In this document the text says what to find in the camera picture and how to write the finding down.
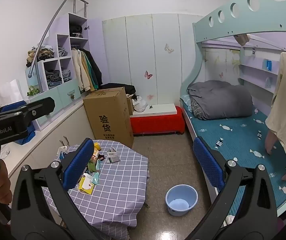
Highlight beige hanging jacket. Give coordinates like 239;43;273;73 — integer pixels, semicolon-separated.
71;49;90;92

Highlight beige hanging pouch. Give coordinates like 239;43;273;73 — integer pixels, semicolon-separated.
234;33;250;47

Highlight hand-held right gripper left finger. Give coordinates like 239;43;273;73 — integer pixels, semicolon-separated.
10;137;99;240

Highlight person's left hand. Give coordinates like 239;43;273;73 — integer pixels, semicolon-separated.
0;159;12;205

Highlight pile of mixed clothes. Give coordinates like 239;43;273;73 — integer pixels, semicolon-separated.
26;45;55;65

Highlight grey metal handrail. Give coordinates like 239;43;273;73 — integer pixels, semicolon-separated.
28;0;89;78

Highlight bed with teal sheet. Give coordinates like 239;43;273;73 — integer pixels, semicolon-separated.
180;95;286;218

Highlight black folded clothes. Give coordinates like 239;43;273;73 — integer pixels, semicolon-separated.
69;24;83;38

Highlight checked pillow on bed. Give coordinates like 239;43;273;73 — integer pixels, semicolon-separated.
190;97;204;118

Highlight blue checked pillow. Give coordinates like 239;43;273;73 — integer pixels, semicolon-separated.
180;94;192;113

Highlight white yellow packet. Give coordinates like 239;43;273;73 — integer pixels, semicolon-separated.
79;173;95;195

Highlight folded dark jeans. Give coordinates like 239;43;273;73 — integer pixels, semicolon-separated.
44;69;62;88

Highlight white crinkled bag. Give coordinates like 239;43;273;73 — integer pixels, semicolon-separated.
0;79;25;107

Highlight table with grey checked cloth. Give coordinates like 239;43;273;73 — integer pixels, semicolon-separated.
41;139;150;240

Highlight blue storage box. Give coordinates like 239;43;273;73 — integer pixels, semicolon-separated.
15;125;36;145

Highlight white low cabinet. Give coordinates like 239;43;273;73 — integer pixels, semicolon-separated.
0;95;93;180

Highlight green wrapper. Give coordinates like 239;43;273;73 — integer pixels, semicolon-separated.
87;161;101;174

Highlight green plant decoration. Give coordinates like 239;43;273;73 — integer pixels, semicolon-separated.
27;85;42;97

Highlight lilac staircase shelf unit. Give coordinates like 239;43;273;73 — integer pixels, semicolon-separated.
25;12;106;132

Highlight black cloth bundle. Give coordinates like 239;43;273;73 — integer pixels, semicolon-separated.
100;82;136;96

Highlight teal bunk bed frame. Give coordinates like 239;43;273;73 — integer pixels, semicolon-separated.
180;0;286;220

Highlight tall brown cardboard box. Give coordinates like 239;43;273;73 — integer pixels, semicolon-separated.
83;87;134;148

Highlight black hanging coat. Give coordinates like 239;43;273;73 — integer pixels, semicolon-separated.
79;48;103;90

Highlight grey duvet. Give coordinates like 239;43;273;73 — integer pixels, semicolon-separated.
187;80;254;120

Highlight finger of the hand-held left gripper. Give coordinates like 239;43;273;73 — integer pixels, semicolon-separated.
23;97;56;125
0;101;28;113

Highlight grey white packet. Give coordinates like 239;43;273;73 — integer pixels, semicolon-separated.
107;148;121;164

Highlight white plastic bag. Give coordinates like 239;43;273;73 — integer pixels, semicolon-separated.
132;96;148;113

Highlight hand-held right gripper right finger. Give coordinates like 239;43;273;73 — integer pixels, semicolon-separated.
183;136;279;240

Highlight light blue plastic bucket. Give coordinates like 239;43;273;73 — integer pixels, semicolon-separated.
165;184;198;217

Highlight red bench with white top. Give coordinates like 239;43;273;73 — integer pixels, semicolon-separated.
130;103;185;136

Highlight white wardrobe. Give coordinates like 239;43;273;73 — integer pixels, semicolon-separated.
102;12;196;105

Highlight beige hanging shirt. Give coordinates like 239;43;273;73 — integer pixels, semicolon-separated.
266;49;286;155

